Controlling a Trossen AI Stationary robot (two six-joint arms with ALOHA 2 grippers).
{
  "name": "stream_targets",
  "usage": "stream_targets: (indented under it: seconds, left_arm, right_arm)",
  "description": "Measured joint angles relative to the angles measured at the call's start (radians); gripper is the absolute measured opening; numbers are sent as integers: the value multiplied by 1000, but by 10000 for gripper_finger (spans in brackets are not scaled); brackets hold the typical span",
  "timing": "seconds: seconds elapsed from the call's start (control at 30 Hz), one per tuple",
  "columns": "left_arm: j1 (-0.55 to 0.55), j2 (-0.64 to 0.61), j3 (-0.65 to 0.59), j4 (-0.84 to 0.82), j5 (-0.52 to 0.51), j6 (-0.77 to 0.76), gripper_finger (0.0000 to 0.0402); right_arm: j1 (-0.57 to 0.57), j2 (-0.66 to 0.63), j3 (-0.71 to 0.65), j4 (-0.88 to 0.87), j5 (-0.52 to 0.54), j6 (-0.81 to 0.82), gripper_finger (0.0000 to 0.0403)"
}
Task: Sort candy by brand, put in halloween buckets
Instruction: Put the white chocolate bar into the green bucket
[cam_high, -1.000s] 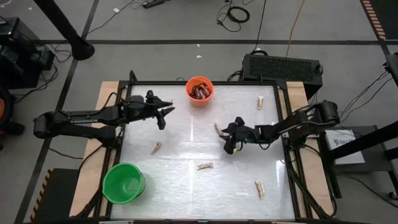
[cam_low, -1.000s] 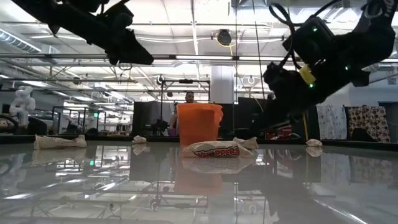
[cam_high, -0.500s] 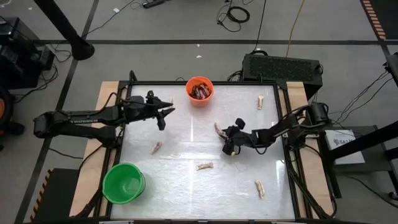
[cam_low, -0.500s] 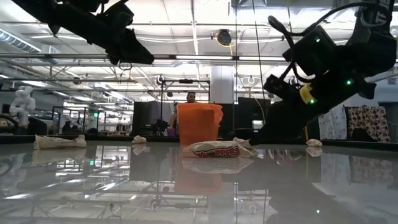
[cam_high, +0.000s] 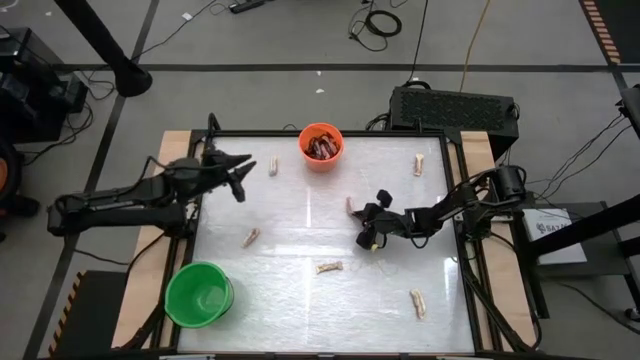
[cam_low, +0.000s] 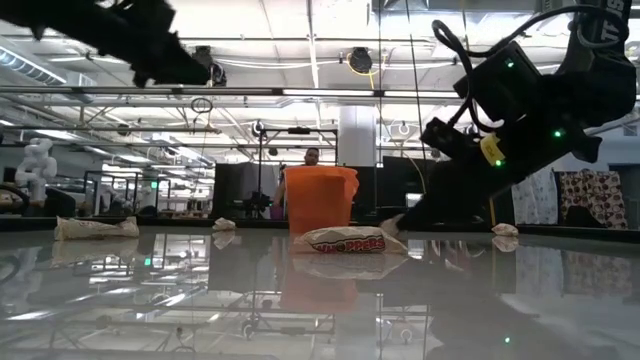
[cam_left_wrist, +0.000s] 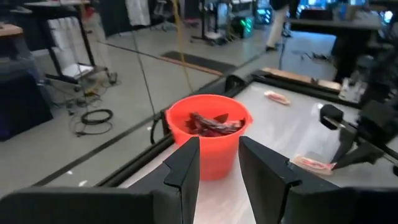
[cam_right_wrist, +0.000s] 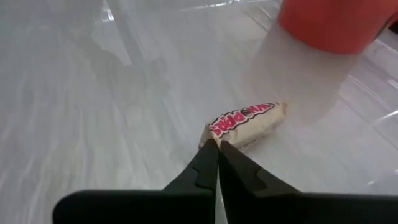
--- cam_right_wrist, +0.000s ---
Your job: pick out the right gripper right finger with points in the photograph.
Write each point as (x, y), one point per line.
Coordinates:
(264, 205)

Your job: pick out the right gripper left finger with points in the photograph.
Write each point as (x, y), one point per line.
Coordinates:
(186, 202)

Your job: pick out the tan Whoppers candy pack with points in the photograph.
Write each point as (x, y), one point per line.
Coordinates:
(248, 124)

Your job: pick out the orange plastic bucket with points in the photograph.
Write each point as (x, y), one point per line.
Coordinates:
(335, 25)

